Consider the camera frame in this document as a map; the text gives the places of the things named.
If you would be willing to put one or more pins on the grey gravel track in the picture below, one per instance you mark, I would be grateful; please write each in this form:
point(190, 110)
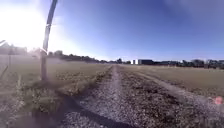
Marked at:
point(115, 100)

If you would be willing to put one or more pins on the distant row of trees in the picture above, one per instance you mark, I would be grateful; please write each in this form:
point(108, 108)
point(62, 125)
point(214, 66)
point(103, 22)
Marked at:
point(76, 57)

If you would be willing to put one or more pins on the distant buildings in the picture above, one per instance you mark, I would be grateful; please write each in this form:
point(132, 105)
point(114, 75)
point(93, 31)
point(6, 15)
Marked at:
point(173, 62)

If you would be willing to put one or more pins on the tall wooden pole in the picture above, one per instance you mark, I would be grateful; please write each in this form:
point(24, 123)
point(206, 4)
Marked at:
point(46, 40)

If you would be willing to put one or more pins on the dry grass field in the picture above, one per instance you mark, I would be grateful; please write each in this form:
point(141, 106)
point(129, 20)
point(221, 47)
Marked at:
point(186, 76)
point(30, 83)

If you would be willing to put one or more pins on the building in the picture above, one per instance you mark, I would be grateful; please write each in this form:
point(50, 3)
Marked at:
point(10, 49)

